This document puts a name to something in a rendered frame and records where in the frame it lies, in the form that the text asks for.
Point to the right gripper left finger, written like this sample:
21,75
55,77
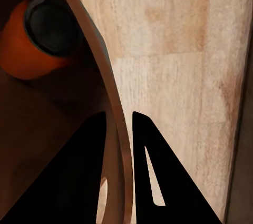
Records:
67,190

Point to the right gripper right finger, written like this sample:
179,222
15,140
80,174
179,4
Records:
185,204

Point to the trash can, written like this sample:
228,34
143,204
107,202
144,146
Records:
38,117

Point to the can of soda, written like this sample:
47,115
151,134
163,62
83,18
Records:
40,37

